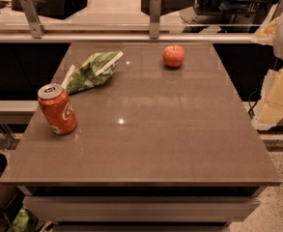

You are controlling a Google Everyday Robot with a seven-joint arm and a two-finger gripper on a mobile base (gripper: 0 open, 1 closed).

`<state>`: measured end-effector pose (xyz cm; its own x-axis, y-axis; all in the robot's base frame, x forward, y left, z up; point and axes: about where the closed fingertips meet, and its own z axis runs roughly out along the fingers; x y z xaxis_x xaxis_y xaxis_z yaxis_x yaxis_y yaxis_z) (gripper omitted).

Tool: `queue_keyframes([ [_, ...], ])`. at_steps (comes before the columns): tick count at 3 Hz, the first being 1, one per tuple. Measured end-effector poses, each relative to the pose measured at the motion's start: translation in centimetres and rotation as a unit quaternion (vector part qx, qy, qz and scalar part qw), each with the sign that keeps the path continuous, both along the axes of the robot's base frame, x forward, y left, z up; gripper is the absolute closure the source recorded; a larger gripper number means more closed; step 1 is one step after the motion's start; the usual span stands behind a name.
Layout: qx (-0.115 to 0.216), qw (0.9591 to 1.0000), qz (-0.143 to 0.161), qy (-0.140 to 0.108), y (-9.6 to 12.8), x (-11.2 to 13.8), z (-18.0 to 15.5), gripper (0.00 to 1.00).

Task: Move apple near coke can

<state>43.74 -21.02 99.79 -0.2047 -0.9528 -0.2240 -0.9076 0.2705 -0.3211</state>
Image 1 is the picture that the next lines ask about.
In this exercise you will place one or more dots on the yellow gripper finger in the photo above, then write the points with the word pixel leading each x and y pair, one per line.
pixel 269 108
pixel 265 34

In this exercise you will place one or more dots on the red apple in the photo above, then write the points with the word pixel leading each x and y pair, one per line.
pixel 173 55

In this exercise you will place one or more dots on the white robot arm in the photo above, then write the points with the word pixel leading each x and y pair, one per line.
pixel 278 41

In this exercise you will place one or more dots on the red coke can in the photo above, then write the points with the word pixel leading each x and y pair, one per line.
pixel 56 107

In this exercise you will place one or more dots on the grey table cabinet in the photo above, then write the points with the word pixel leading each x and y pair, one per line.
pixel 154 148

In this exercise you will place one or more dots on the green chip bag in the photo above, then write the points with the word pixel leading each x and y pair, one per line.
pixel 95 71

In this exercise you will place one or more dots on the green bag under table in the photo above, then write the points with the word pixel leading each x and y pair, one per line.
pixel 24 222

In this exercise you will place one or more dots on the right metal glass bracket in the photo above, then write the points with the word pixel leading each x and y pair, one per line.
pixel 278 10

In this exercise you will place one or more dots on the metal glass bracket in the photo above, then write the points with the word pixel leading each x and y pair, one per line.
pixel 278 10
pixel 30 11
pixel 155 8

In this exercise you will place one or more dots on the middle metal glass bracket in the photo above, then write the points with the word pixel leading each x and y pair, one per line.
pixel 155 8

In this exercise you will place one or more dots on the left metal glass bracket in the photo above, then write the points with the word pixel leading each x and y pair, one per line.
pixel 30 11

